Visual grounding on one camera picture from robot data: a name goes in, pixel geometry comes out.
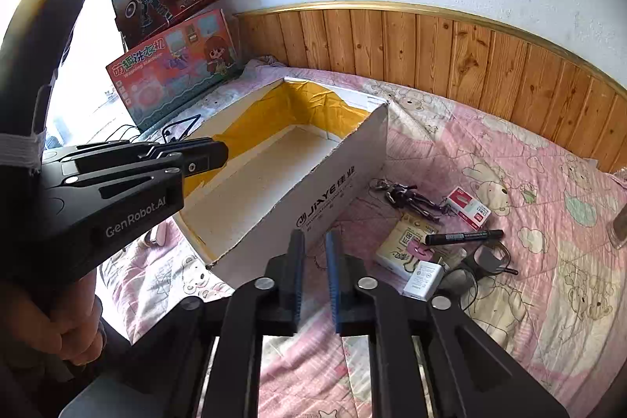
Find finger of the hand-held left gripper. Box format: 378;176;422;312
42;142;229;204
73;137;219;157

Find white charger plug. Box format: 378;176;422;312
402;260;445;301

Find glass jar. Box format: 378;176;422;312
607;207;627;250

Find beige tissue pack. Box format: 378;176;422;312
375;212;444;280

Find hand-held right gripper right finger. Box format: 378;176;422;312
326;229;571;418

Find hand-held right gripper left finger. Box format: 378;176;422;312
59;229;307;418

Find red and grey staple box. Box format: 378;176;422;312
446;186;492;225

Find purple action figure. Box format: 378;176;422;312
375;179;449;220

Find white cardboard box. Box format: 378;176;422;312
174;76;389;289

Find black glasses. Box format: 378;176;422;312
436;239;520;313

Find person's left hand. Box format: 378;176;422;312
27;271;107;366

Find pink cartoon toy box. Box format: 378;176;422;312
105;9;244;131

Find black marker pen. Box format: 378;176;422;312
424;229;504;246

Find black neckband earphones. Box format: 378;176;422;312
161;114;203;143

